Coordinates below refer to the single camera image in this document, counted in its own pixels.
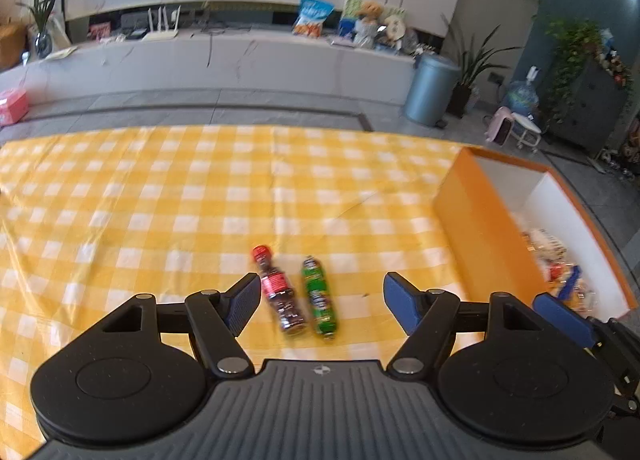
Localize white wifi router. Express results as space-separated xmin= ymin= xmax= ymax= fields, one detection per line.
xmin=141 ymin=5 xmax=181 ymax=42

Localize blue grey trash can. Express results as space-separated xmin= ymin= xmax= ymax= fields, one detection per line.
xmin=403 ymin=52 xmax=462 ymax=127

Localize green white painting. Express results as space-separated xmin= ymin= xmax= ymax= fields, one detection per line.
xmin=339 ymin=0 xmax=407 ymax=39

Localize round white sign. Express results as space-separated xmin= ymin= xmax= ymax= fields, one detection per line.
xmin=382 ymin=15 xmax=407 ymax=46

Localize orange cardboard box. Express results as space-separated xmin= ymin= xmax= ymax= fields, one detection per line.
xmin=432 ymin=146 xmax=639 ymax=322

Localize white carrot print packet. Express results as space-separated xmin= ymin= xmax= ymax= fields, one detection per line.
xmin=529 ymin=227 xmax=567 ymax=282

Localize blue snack bag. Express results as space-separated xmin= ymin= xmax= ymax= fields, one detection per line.
xmin=292 ymin=0 xmax=335 ymax=38

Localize white round stool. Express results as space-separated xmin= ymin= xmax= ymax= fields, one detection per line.
xmin=509 ymin=112 xmax=544 ymax=154

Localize white marble tv console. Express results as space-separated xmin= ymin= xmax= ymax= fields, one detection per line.
xmin=0 ymin=22 xmax=419 ymax=104

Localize pink heater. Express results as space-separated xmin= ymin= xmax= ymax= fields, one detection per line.
xmin=483 ymin=107 xmax=516 ymax=146

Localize grey drawer cabinet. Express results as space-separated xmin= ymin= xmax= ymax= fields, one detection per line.
xmin=552 ymin=60 xmax=629 ymax=154

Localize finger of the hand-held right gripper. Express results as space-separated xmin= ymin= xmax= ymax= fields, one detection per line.
xmin=531 ymin=291 xmax=601 ymax=349

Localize blue water jug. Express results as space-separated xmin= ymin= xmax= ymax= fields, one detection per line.
xmin=502 ymin=65 xmax=541 ymax=114

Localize plant in blue vase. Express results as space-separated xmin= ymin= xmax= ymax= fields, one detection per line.
xmin=14 ymin=0 xmax=74 ymax=60

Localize orange blue snack packet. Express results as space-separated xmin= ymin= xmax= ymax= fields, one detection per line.
xmin=557 ymin=265 xmax=596 ymax=308

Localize cluster of small ornaments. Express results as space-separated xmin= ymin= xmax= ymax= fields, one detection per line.
xmin=594 ymin=30 xmax=634 ymax=89

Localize green label bottle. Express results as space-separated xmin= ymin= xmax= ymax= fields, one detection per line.
xmin=300 ymin=255 xmax=340 ymax=341

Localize tall leafy potted plant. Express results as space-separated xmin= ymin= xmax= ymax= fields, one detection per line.
xmin=442 ymin=15 xmax=524 ymax=117

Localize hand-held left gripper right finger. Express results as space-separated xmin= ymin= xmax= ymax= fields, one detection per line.
xmin=382 ymin=271 xmax=547 ymax=377

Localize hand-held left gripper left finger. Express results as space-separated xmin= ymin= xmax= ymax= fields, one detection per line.
xmin=93 ymin=271 xmax=263 ymax=377

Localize red cap dark bottle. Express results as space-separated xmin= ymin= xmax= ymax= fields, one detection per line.
xmin=250 ymin=245 xmax=307 ymax=339

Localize yellow checked tablecloth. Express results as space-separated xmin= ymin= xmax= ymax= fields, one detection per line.
xmin=0 ymin=123 xmax=608 ymax=447

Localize trailing pothos plant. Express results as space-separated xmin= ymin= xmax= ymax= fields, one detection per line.
xmin=542 ymin=17 xmax=601 ymax=126

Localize brown teddy bear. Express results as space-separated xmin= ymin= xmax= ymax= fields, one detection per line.
xmin=353 ymin=1 xmax=386 ymax=48

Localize cluttered dark shelf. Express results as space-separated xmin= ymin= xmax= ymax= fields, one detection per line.
xmin=599 ymin=115 xmax=640 ymax=177

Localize pink box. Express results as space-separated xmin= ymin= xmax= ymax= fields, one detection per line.
xmin=0 ymin=88 xmax=30 ymax=127

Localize brown cardboard box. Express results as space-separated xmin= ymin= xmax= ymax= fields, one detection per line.
xmin=0 ymin=22 xmax=29 ymax=70

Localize black cables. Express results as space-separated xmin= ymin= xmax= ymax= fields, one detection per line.
xmin=192 ymin=15 xmax=254 ymax=36

